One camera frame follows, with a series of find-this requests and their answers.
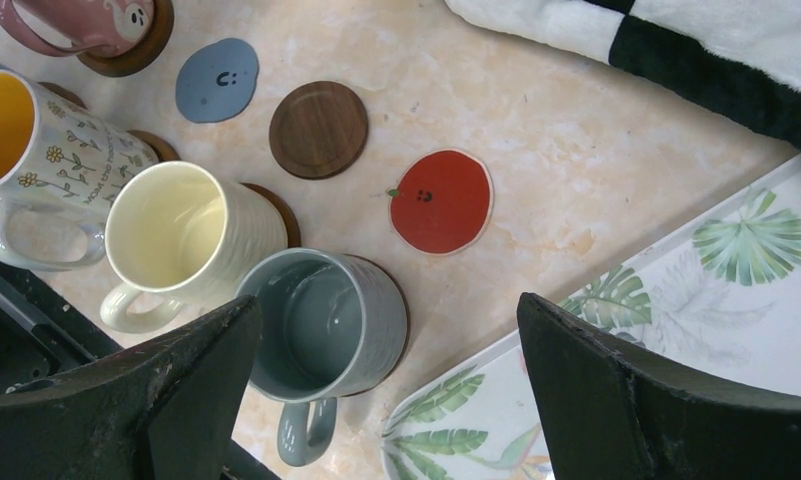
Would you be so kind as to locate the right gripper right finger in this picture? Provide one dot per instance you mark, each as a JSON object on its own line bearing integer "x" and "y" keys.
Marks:
{"x": 611, "y": 409}

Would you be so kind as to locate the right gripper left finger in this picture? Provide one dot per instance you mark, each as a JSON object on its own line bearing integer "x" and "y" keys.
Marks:
{"x": 163, "y": 409}

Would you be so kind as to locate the cream ceramic mug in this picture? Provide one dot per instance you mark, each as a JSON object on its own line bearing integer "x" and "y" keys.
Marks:
{"x": 177, "y": 235}

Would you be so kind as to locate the grey ceramic mug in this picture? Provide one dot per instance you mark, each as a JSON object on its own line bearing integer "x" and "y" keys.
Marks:
{"x": 310, "y": 320}

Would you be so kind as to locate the amber wooden coaster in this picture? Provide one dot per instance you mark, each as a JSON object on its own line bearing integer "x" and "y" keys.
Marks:
{"x": 385, "y": 326}
{"x": 289, "y": 218}
{"x": 163, "y": 149}

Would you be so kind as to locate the red apple coaster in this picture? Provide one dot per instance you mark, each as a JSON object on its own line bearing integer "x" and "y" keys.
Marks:
{"x": 442, "y": 203}

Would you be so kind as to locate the orange cup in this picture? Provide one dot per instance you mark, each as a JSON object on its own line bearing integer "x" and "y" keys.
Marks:
{"x": 58, "y": 159}

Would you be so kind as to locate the dark walnut wooden coaster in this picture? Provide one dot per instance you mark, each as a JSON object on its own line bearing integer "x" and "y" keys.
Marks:
{"x": 141, "y": 55}
{"x": 318, "y": 130}

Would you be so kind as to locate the blue-grey apple coaster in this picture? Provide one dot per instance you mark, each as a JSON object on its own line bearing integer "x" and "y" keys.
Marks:
{"x": 217, "y": 82}

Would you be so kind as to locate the brown wooden coaster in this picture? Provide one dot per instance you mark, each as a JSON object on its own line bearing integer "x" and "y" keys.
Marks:
{"x": 65, "y": 94}

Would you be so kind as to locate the pink mug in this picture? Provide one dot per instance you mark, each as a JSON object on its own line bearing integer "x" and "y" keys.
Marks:
{"x": 105, "y": 28}

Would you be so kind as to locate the floral white tray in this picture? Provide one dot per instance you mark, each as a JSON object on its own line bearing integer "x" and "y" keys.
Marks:
{"x": 721, "y": 294}

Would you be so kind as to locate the black white checkered pillow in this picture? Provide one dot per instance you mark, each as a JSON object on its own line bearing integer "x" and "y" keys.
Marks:
{"x": 739, "y": 59}

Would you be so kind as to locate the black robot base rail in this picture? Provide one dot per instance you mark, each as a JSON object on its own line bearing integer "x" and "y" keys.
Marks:
{"x": 42, "y": 336}

